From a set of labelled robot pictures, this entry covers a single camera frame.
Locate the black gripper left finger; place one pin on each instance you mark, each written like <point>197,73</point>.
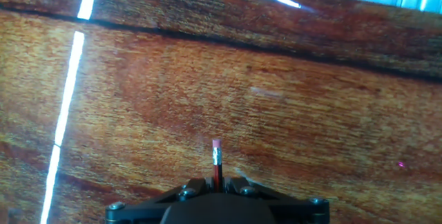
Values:
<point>145,206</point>

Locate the brown glossy wooden board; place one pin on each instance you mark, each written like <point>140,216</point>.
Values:
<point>172,96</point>

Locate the red pencil with eraser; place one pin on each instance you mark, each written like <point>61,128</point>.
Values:
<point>217,168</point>

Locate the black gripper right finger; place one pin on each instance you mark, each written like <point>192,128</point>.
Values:
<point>297,210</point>

